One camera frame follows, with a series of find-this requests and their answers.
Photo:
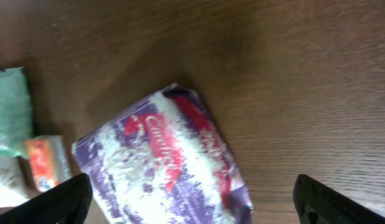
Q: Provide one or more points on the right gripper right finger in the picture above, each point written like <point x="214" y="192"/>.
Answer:
<point x="316" y="203"/>

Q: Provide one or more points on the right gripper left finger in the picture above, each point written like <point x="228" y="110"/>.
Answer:
<point x="67" y="203"/>

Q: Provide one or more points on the orange tissue pack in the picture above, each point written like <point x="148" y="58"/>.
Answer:
<point x="48" y="161"/>

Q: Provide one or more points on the white tube with cork cap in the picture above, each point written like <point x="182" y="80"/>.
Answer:
<point x="13" y="190"/>

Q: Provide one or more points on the teal wet wipes pack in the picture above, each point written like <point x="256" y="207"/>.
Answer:
<point x="15" y="113"/>

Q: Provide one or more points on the purple red pad pack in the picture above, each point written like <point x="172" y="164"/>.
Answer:
<point x="163" y="161"/>

